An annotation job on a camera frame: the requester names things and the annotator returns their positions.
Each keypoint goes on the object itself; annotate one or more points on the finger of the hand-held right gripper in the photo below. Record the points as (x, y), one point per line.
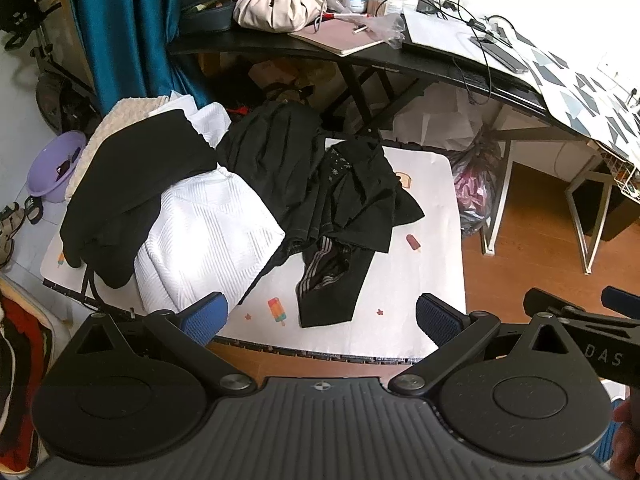
(622, 302)
(552, 302)

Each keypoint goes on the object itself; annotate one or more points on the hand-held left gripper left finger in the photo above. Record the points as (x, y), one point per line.
(202, 312)

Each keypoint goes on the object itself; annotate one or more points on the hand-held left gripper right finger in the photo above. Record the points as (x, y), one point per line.
(440, 317)

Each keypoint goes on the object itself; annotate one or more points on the black embroidered shirt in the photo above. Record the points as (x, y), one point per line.
(360, 185)

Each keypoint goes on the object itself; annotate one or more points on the black knit sweater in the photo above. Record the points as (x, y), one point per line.
(140, 170)

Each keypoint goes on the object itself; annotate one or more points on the person's right hand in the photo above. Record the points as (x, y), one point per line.
(630, 422)

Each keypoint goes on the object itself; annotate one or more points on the white textured garment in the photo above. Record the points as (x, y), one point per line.
(210, 230)

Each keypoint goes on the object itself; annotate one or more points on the black striped pants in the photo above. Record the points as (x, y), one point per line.
(330, 305)

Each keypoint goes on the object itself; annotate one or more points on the white printed mat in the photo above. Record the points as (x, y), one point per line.
(430, 200)

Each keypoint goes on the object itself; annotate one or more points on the pink black plastic bag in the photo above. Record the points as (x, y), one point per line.
(475, 185)

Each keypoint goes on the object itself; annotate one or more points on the black pleated garment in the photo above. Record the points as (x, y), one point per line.
(270, 150)

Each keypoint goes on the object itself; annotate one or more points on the red black cloth pile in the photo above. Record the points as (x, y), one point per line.
(20, 360)

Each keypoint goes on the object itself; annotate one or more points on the white crumpled paper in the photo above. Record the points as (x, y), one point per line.
(435, 120)

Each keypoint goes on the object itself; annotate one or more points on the black sandal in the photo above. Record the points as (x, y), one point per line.
(34, 209)

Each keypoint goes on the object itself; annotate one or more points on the purple plastic basin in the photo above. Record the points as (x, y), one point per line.
(45, 175)

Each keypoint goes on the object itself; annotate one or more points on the beige sandal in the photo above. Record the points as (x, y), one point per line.
(12, 222)

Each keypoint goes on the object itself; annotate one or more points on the cardboard box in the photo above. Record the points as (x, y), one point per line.
(280, 72)

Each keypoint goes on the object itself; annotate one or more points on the grey smartphone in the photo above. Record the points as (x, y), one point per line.
(500, 55)

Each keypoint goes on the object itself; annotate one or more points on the black folding scooter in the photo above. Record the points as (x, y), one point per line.
(55, 100)

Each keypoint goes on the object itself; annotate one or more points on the black desk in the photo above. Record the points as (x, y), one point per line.
(280, 45)

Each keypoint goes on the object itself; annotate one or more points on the white paper sheet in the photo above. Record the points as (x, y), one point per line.
(440, 35)

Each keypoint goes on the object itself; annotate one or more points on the black laptop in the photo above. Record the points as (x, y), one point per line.
(481, 25)

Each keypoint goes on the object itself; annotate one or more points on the clear plastic bag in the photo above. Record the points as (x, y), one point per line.
(387, 27)

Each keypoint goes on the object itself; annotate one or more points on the dark laptop bag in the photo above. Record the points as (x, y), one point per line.
(210, 15)

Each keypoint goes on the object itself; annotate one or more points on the blue curtain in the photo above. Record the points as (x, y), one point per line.
(125, 25)

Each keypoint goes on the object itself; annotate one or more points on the pink notebook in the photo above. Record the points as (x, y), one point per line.
(335, 37)

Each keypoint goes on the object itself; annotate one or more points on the beige handbag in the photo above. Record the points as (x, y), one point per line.
(275, 10)

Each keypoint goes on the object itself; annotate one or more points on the black charger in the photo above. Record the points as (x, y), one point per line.
(428, 5)

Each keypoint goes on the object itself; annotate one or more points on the white table frame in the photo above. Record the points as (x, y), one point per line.
(495, 200)

